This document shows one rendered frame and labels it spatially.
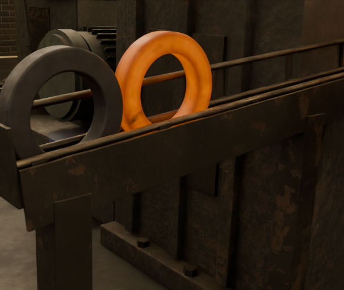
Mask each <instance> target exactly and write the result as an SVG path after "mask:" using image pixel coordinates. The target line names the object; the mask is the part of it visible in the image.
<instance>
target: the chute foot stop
mask: <svg viewBox="0 0 344 290"><path fill-rule="evenodd" d="M0 196H1V197H2V198H3V199H5V200H6V201H7V202H9V203H10V204H11V205H13V206H14V207H16V208H17V209H23V207H22V200H21V192H20V184H19V179H18V171H17V163H16V155H15V150H14V143H13V135H12V129H11V128H10V127H7V126H5V125H3V124H1V123H0Z"/></svg>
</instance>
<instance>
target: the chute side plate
mask: <svg viewBox="0 0 344 290"><path fill-rule="evenodd" d="M321 113H324V114H325V115H324V124H327V123H329V122H332V121H335V120H337V119H341V118H343V117H344V78H341V79H337V80H335V81H331V82H327V83H324V84H321V85H317V86H313V87H309V88H307V89H303V90H299V91H295V92H293V93H289V94H285V95H282V96H278V97H274V98H271V99H268V100H264V101H261V102H257V103H254V104H250V105H246V106H243V107H240V108H236V109H233V110H229V111H226V112H222V113H218V114H215V115H211V116H208V117H204V118H201V119H198V120H194V121H190V122H187V123H183V124H180V125H176V126H173V127H170V128H166V129H162V130H159V131H155V132H152V133H148V134H145V135H141V136H137V137H135V138H131V139H127V140H123V141H120V142H117V143H113V144H109V145H107V146H103V147H99V148H95V149H92V150H89V151H85V152H81V153H78V154H74V155H70V156H68V157H64V158H60V159H57V160H54V161H50V162H46V163H42V164H40V165H36V166H32V167H29V168H26V169H22V170H19V171H18V174H19V179H20V187H21V194H22V202H23V207H24V215H25V223H26V230H27V232H31V231H33V230H36V229H38V228H42V227H44V226H47V225H50V224H52V223H54V218H53V203H54V202H55V201H59V200H64V199H69V198H72V197H76V196H81V195H84V194H88V193H91V194H92V209H93V208H97V207H99V206H102V205H104V204H107V203H110V202H112V201H116V200H118V199H121V198H123V197H127V196H129V195H132V194H135V193H137V192H141V191H143V190H146V189H148V188H152V187H153V186H157V185H159V184H162V183H165V182H167V181H171V180H173V179H176V178H178V177H182V176H184V175H187V174H189V173H192V172H195V171H197V170H201V169H203V168H206V167H208V166H212V165H214V164H217V163H220V162H222V161H225V160H228V159H231V158H233V157H237V156H238V155H242V154H244V153H247V152H250V151H252V150H256V149H258V148H261V147H263V146H267V145H268V144H272V143H274V142H277V141H280V140H283V139H286V138H288V137H291V136H293V135H297V134H299V133H302V132H305V130H306V124H307V116H312V115H317V114H321Z"/></svg>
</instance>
